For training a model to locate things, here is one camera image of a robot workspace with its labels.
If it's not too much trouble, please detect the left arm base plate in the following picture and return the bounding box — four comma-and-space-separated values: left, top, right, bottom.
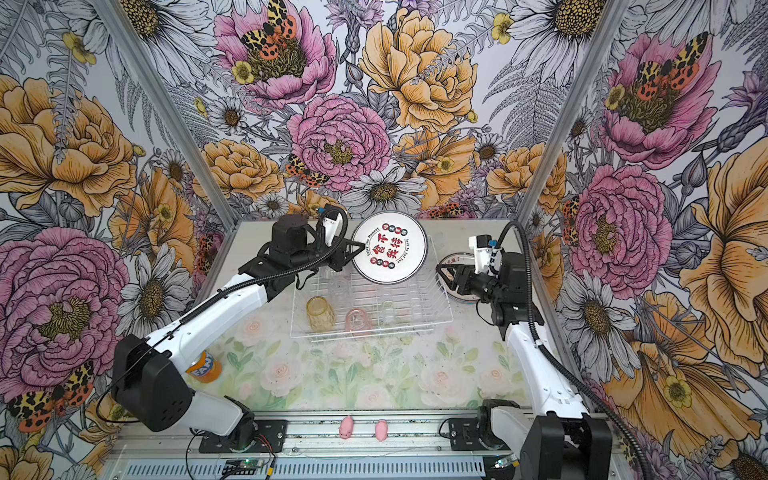
198, 419, 288, 454

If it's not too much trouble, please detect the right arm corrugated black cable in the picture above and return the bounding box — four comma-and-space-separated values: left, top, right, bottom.
491, 220, 654, 480

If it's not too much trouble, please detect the yellow glass cup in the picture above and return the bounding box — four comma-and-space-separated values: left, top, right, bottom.
306, 296, 337, 333

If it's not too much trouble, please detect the left pink clip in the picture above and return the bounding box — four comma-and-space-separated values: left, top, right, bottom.
338, 416, 355, 440

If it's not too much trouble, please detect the pink clip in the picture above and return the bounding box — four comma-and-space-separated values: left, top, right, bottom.
375, 420, 389, 442
338, 416, 355, 440

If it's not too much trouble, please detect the aluminium front rail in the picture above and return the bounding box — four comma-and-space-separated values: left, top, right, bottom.
98, 410, 637, 480

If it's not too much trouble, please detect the right pink clip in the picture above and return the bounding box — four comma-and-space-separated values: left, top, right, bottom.
375, 420, 389, 442

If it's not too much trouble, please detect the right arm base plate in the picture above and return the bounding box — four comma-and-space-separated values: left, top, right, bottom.
440, 417, 509, 452

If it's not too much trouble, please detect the clear glass cup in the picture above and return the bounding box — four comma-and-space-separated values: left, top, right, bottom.
377, 301, 411, 328

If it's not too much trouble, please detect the pink glass cup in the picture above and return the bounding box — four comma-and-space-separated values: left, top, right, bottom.
345, 308, 373, 335

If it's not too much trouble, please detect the right circuit board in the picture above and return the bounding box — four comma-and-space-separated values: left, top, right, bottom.
493, 453, 520, 469

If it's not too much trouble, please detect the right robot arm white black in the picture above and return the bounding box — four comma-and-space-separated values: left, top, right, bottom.
436, 235, 613, 479

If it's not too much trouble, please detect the orange soda bottle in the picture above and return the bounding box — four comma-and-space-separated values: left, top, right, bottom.
186, 350, 222, 383

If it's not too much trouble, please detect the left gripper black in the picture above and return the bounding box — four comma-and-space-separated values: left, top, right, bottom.
292, 234, 366, 272

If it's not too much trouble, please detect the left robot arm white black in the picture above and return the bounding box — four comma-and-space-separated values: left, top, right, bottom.
110, 206, 364, 451

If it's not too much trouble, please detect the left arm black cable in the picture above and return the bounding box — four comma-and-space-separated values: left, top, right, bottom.
95, 206, 350, 424

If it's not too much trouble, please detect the white wire dish rack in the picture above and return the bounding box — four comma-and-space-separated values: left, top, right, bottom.
290, 242, 454, 342

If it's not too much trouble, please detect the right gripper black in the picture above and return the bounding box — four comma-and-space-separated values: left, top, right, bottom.
435, 263, 505, 304

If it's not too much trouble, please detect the plate with orange sunburst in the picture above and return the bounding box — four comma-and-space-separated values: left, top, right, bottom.
436, 252, 478, 303

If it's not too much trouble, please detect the green circuit board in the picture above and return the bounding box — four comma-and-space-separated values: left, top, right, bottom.
221, 458, 271, 479

